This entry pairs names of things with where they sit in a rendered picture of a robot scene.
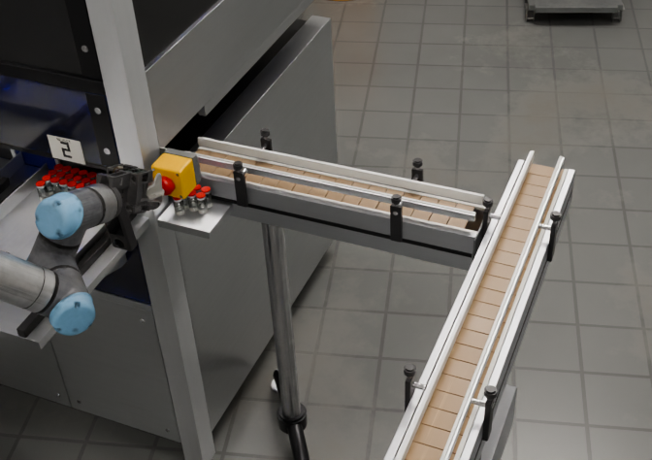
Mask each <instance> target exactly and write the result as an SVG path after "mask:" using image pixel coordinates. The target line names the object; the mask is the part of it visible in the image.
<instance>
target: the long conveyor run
mask: <svg viewBox="0 0 652 460"><path fill-rule="evenodd" d="M534 156H535V152H534V151H533V150H532V151H530V152H529V155H528V157H527V159H526V161H525V160H520V159H518V161H517V164H516V166H515V168H514V170H513V173H512V175H511V177H510V179H509V182H508V184H507V186H506V188H505V192H504V194H503V196H502V198H501V201H500V203H499V205H498V207H497V208H496V211H495V213H494V214H491V207H492V206H493V199H492V198H490V197H485V198H484V199H483V201H482V205H483V206H484V207H485V210H484V212H483V224H482V238H481V244H480V246H479V249H478V251H477V253H476V255H475V257H474V260H473V263H472V265H471V267H470V269H469V271H468V273H467V275H466V278H465V280H464V282H463V284H462V287H461V289H460V291H459V293H458V295H457V298H456V300H455V302H454V304H453V307H452V309H451V311H450V313H449V316H448V318H447V320H446V321H445V323H444V326H443V328H442V330H441V332H440V336H439V338H438V340H437V342H436V345H435V347H434V349H433V351H432V354H431V356H430V358H429V360H428V362H427V365H426V367H425V369H424V371H423V374H422V376H421V378H420V380H419V382H415V381H414V376H415V375H416V366H415V365H413V364H406V365H405V366H404V374H405V376H407V378H406V381H405V414H404V416H403V418H402V421H401V423H400V425H399V427H398V429H397V432H396V434H395V436H394V438H393V441H392V443H391V444H390V446H389V449H388V451H387V453H386V455H385V457H384V460H479V458H480V455H481V452H482V450H483V447H484V445H485V442H487V441H488V440H489V437H490V434H491V430H492V422H493V420H494V417H495V414H496V411H497V408H498V406H499V403H500V401H501V398H502V395H503V393H504V390H505V385H506V382H507V380H508V377H509V374H510V371H511V368H512V366H513V363H514V360H515V357H516V354H517V352H518V349H519V346H520V344H521V341H522V339H523V336H524V333H525V330H526V327H527V325H528V322H529V319H530V316H531V313H532V311H533V308H534V305H535V302H536V299H537V297H538V293H539V290H540V287H541V285H542V282H543V279H544V276H545V273H546V271H547V268H548V265H549V262H551V261H552V259H553V256H554V250H555V245H556V244H557V241H558V238H559V235H560V232H561V230H562V227H563V224H564V221H565V218H566V215H567V213H568V210H569V207H570V204H571V196H572V189H573V182H574V175H575V170H572V169H568V170H567V169H565V170H563V169H562V167H563V164H564V159H565V157H563V156H560V157H559V159H558V162H557V165H556V167H555V168H552V167H547V166H542V165H537V164H532V162H533V160H534ZM490 218H492V220H491V222H490ZM414 388H415V390H414Z"/></svg>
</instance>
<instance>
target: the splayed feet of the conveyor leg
mask: <svg viewBox="0 0 652 460"><path fill-rule="evenodd" d="M273 377H274V380H273V381H272V383H271V387H272V389H273V391H275V392H276V393H278V396H279V398H280V389H279V380H278V371H277V369H276V370H275V371H274V374H273ZM280 402H281V398H280ZM300 405H301V413H300V414H299V415H298V416H297V417H295V418H287V417H285V416H284V415H283V413H282V406H280V407H279V408H278V410H277V421H278V427H279V429H280V430H281V431H282V432H283V433H285V434H288V436H289V441H290V445H291V449H292V454H293V459H294V460H310V456H309V452H308V447H307V443H306V438H305V434H304V430H305V429H306V427H307V425H308V418H307V410H306V408H305V406H304V405H303V404H301V403H300Z"/></svg>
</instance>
